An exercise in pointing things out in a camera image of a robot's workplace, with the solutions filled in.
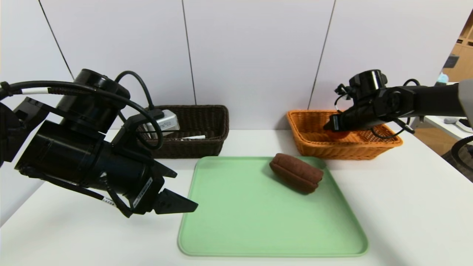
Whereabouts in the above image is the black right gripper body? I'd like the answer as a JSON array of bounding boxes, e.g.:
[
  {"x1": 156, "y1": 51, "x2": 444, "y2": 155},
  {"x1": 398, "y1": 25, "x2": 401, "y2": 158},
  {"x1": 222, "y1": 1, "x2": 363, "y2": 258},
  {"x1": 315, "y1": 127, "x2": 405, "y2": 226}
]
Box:
[{"x1": 329, "y1": 106, "x2": 374, "y2": 132}]

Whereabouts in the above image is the light green plastic tray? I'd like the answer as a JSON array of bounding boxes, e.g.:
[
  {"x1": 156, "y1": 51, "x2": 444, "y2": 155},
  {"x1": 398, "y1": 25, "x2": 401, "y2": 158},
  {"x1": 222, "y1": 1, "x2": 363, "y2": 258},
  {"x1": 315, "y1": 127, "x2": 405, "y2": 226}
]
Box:
[{"x1": 178, "y1": 156, "x2": 369, "y2": 258}]

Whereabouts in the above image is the black left camera cable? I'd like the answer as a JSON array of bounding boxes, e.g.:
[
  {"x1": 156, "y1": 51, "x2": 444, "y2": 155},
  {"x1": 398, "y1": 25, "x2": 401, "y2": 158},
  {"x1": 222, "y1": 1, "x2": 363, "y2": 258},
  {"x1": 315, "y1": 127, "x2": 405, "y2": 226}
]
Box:
[{"x1": 115, "y1": 71, "x2": 156, "y2": 110}]

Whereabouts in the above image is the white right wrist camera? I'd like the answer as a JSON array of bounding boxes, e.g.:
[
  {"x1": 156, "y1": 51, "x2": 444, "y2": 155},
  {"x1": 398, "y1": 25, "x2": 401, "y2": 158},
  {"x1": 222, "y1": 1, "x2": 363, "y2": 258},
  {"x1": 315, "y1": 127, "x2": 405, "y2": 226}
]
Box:
[{"x1": 334, "y1": 83, "x2": 355, "y2": 108}]

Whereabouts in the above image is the thick black cable white band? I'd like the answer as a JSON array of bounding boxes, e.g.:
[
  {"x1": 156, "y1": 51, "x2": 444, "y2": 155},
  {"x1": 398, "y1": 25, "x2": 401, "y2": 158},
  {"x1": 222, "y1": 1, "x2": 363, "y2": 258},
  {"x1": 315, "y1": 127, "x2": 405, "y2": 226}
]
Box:
[{"x1": 0, "y1": 81, "x2": 164, "y2": 151}]

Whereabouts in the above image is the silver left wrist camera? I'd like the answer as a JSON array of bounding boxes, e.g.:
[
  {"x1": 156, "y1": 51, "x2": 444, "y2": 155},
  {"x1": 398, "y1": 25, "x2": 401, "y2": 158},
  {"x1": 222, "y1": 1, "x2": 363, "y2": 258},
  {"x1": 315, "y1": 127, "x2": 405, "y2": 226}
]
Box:
[{"x1": 144, "y1": 109, "x2": 180, "y2": 138}]

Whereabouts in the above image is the dark wicker chair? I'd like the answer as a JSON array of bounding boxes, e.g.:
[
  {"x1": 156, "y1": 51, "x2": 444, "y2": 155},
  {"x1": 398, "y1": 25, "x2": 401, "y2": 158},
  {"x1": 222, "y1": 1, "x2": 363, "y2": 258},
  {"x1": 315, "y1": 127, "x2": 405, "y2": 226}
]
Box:
[{"x1": 441, "y1": 142, "x2": 473, "y2": 182}]

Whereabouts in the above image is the orange wicker basket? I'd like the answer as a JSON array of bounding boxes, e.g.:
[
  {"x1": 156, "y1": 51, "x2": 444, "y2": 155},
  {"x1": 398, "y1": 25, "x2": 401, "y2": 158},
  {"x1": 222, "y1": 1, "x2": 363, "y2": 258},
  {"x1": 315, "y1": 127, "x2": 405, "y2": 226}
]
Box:
[{"x1": 287, "y1": 110, "x2": 403, "y2": 160}]

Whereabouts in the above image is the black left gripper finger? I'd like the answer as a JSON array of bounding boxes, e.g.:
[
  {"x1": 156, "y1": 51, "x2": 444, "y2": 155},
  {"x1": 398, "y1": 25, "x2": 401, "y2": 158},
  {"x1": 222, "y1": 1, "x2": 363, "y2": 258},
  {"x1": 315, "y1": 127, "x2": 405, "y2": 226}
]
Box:
[
  {"x1": 153, "y1": 188, "x2": 199, "y2": 215},
  {"x1": 152, "y1": 160, "x2": 178, "y2": 178}
]

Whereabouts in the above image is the dark brown wicker basket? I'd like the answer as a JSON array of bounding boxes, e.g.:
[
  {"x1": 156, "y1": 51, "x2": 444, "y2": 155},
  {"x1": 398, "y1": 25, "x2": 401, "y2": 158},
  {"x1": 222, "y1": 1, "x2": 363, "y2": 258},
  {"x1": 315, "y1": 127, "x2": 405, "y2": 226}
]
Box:
[{"x1": 139, "y1": 105, "x2": 230, "y2": 159}]

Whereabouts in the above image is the white side table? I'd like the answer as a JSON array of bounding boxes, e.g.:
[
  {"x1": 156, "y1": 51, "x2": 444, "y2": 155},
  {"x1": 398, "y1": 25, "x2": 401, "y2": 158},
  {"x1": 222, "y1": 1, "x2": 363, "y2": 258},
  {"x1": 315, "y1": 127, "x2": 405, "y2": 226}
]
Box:
[{"x1": 418, "y1": 115, "x2": 473, "y2": 146}]

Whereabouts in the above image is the black right camera cable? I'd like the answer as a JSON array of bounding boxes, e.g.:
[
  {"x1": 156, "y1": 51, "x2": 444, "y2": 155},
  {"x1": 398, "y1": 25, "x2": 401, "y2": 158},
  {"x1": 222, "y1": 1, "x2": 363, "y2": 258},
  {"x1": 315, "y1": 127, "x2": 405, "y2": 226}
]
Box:
[{"x1": 370, "y1": 78, "x2": 422, "y2": 140}]

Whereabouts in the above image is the wooden cabinet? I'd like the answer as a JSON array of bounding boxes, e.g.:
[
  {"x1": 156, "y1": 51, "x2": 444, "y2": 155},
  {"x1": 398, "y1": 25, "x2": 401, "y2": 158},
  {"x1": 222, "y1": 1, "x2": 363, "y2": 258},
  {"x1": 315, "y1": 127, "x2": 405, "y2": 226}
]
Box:
[{"x1": 442, "y1": 9, "x2": 473, "y2": 83}]

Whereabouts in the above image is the black and white shoe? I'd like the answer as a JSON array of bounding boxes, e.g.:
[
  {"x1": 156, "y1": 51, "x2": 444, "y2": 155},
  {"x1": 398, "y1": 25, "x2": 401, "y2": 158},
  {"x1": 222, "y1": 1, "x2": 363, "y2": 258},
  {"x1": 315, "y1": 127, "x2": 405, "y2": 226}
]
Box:
[{"x1": 455, "y1": 119, "x2": 473, "y2": 134}]

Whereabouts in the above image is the brown chocolate bread roll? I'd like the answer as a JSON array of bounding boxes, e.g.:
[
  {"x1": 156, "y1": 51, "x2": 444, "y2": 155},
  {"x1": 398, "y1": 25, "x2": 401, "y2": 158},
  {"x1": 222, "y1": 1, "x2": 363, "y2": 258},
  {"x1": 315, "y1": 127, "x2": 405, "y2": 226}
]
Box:
[{"x1": 269, "y1": 153, "x2": 324, "y2": 195}]

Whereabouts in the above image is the thin black cable white tag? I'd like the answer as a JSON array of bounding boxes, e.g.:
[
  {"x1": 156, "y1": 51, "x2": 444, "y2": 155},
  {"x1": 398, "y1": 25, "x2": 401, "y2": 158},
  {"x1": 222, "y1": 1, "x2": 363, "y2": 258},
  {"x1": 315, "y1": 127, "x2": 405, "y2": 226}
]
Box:
[{"x1": 20, "y1": 168, "x2": 133, "y2": 218}]

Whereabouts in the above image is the black camera cable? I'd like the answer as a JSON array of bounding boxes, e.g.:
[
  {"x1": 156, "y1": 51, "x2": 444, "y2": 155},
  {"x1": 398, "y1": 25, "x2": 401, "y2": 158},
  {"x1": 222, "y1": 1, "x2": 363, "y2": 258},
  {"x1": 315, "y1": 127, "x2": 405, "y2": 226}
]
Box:
[
  {"x1": 370, "y1": 78, "x2": 422, "y2": 140},
  {"x1": 115, "y1": 71, "x2": 156, "y2": 110}
]

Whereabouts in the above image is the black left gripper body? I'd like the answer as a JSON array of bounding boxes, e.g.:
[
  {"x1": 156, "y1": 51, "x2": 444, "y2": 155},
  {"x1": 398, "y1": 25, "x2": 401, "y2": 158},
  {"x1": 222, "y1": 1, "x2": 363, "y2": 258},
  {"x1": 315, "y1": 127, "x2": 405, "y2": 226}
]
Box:
[{"x1": 93, "y1": 141, "x2": 165, "y2": 216}]

